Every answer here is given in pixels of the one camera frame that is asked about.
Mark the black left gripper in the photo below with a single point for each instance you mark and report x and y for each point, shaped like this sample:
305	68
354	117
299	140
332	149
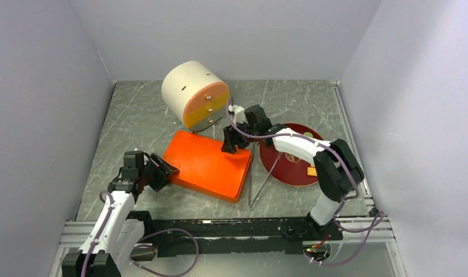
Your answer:
163	171

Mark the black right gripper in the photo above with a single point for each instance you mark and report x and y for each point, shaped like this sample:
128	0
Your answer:
231	139

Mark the orange tin lid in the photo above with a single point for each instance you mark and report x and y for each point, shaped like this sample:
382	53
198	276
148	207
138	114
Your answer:
204	168

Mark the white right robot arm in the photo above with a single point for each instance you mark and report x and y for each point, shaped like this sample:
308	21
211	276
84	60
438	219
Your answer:
337	168

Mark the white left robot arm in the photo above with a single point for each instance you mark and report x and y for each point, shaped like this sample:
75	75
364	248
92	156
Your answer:
118	228

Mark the white round drawer cabinet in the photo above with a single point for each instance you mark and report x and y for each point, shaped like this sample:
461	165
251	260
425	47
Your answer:
195	95

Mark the gold coin emblem cookie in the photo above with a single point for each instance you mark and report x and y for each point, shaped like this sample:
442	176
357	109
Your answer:
292	158

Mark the red round plate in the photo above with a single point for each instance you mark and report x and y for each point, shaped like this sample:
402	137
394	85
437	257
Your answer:
293	174

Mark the orange rectangular cookie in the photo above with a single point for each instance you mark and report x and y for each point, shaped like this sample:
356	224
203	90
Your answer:
311	171

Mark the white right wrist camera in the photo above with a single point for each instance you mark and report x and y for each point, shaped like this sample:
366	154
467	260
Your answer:
237	112

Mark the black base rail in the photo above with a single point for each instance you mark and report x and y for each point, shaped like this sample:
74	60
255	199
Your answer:
289	235

